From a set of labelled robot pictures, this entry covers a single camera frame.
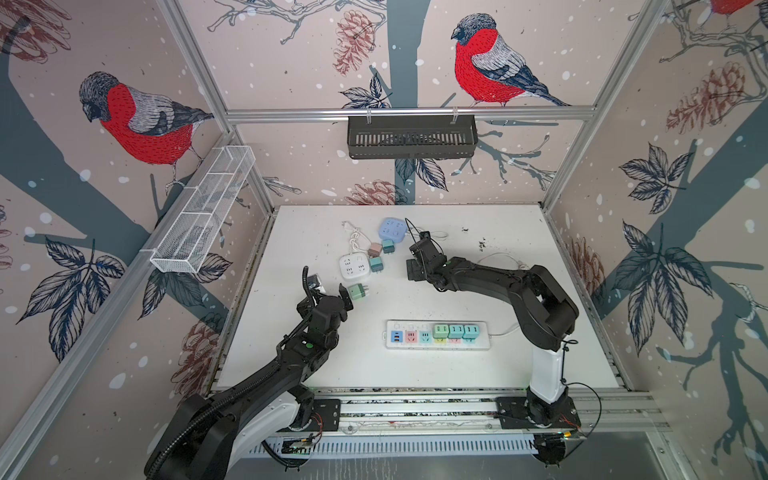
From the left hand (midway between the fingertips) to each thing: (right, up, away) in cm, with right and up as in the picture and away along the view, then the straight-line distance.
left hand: (328, 290), depth 84 cm
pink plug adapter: (+12, +10, +23) cm, 28 cm away
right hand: (+28, +5, +14) cm, 32 cm away
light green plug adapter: (+32, -11, -3) cm, 34 cm away
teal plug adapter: (+41, -11, -3) cm, 42 cm away
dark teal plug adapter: (+17, +12, +23) cm, 31 cm away
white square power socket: (+5, +5, +17) cm, 18 cm away
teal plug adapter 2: (+13, +6, +17) cm, 22 cm away
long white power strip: (+26, -13, +1) cm, 29 cm away
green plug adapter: (+7, -2, +11) cm, 13 cm away
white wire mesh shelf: (-33, +23, -5) cm, 40 cm away
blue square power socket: (+19, +18, +30) cm, 40 cm away
